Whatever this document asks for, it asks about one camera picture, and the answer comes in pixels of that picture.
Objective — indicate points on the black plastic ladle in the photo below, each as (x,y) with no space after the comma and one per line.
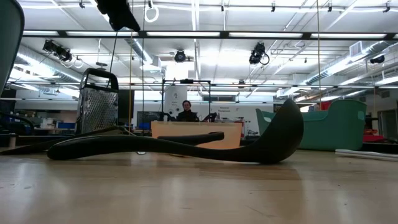
(273,140)

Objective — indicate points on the teal plastic bin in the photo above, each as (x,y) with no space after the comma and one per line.
(335,130)
(9,37)

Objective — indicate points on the white cylinder post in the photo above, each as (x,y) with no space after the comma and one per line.
(12,140)

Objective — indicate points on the black monitor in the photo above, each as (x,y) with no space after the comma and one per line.
(149,117)

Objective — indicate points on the person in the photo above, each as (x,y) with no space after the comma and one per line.
(187,116)

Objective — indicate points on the red storage bin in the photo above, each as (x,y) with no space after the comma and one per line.
(373,137)

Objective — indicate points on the background black robot arm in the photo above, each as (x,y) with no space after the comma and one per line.
(211,117)

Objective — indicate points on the black overhead bar with lights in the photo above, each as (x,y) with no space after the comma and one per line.
(306,35)

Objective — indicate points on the silver ventilation duct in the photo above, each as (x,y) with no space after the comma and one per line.
(329,73)
(37,62)
(136,46)

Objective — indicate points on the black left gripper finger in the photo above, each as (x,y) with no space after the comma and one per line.
(122,21)

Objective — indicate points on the black ceiling spotlight cluster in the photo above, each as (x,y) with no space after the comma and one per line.
(63,53)

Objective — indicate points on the black plastic spatula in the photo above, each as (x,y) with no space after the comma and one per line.
(192,138)

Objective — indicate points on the white air vent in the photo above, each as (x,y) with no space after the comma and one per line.
(356,49)

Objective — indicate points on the round black overhead camera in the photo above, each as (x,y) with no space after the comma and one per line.
(180,56)

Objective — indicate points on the small black ceiling camera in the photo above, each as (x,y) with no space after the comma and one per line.
(377,59)

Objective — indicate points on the blue storage bin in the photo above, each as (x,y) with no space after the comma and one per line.
(66,125)

